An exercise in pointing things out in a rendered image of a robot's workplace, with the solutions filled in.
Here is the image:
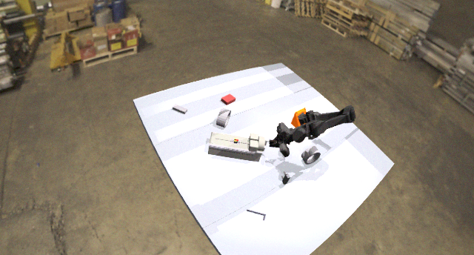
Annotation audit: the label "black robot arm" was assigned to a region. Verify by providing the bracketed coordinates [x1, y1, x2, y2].
[276, 105, 356, 144]

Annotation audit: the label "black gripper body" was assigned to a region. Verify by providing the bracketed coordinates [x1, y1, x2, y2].
[279, 128, 295, 157]

